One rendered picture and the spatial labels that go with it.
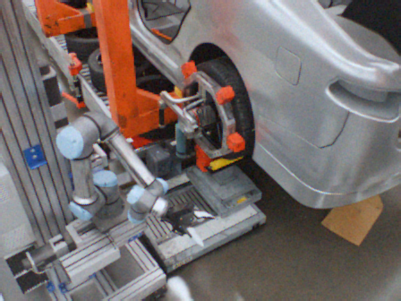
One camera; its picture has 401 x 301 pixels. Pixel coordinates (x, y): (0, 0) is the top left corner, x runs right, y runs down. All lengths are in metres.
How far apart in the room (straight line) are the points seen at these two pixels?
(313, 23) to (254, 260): 1.69
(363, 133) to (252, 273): 1.37
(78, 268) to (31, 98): 0.83
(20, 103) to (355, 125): 1.40
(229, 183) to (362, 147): 1.37
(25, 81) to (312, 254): 2.19
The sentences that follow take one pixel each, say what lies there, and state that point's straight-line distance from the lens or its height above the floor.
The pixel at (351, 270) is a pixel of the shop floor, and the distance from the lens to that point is 3.09.
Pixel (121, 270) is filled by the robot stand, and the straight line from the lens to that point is 2.69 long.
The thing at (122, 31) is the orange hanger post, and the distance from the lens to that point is 2.63.
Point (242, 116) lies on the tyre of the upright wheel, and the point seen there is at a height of 1.01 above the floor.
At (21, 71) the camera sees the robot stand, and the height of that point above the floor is 1.63.
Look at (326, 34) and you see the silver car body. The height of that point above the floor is 1.67.
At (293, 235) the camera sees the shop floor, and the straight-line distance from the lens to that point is 3.15.
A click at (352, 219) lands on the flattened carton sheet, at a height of 0.01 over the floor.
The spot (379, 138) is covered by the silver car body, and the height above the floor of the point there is 1.30.
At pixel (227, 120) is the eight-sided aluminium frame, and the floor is 0.98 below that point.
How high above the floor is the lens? 2.44
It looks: 41 degrees down
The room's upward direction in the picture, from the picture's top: straight up
